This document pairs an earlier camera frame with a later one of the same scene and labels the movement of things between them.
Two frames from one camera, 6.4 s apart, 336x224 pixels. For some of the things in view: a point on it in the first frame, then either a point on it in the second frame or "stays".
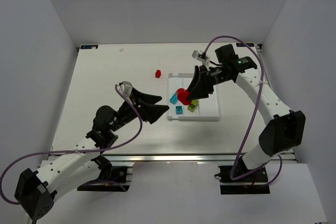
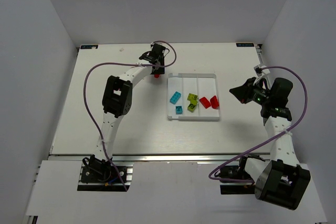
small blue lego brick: x=179 y=109 stays
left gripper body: x=136 y=100 → x=156 y=69
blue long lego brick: x=174 y=98 stays
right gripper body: x=208 y=78 → x=251 y=94
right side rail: x=259 y=48 stays
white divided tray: x=208 y=107 stays
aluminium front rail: x=149 y=157 stays
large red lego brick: x=182 y=95 → x=205 y=102
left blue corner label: x=93 y=46 stays
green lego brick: x=192 y=106 stays
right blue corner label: x=241 y=44 stays
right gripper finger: x=202 y=88 → x=244 y=93
